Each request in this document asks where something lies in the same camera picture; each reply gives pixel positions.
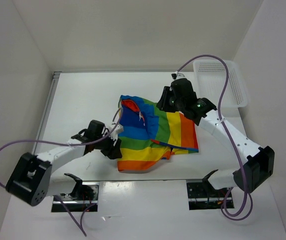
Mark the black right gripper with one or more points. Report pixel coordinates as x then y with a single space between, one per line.
162 104

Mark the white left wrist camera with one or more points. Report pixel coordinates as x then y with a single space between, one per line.
115 133

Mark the rainbow striped shorts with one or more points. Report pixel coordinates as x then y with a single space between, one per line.
150 135

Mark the white perforated plastic basket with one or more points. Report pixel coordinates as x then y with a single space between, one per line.
210 77

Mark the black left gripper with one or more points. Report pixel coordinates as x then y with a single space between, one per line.
113 152

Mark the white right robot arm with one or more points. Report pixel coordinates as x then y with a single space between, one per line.
256 162

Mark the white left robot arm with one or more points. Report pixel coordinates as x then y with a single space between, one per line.
32 180

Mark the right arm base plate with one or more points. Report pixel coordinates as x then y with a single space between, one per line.
201 199

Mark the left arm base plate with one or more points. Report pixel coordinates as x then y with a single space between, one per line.
86 200

